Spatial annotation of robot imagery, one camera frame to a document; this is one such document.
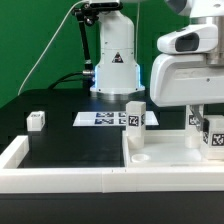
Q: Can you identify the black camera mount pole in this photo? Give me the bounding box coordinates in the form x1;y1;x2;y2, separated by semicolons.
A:
72;2;99;90

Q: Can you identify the black cable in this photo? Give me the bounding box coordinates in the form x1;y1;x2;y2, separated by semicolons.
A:
48;71;88;90

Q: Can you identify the white square table top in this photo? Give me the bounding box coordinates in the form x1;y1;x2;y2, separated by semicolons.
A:
122;130;224;168

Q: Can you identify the white sheet with tags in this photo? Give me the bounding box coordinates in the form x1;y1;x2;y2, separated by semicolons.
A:
72;111;160;127

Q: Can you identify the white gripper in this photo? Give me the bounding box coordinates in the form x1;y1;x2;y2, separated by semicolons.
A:
150;54;224;131

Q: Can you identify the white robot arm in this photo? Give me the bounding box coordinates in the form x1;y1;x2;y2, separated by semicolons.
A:
90;0;224;131

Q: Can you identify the white cable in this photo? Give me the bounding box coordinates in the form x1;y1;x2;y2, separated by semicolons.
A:
17;0;88;97

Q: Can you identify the white U-shaped fence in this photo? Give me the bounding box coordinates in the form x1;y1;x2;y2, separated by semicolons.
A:
0;135;224;194

